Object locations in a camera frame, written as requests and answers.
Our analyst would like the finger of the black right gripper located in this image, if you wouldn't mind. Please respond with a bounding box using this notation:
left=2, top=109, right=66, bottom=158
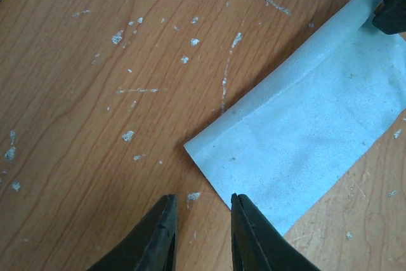
left=372, top=0, right=405, bottom=35

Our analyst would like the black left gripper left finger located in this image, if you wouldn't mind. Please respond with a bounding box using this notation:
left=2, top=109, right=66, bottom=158
left=89, top=194, right=178, bottom=270

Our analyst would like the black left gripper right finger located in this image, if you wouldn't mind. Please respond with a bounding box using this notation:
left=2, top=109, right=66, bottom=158
left=231, top=194, right=318, bottom=271

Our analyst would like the light blue cleaning cloth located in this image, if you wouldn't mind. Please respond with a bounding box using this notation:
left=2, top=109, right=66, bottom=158
left=185, top=0, right=405, bottom=234

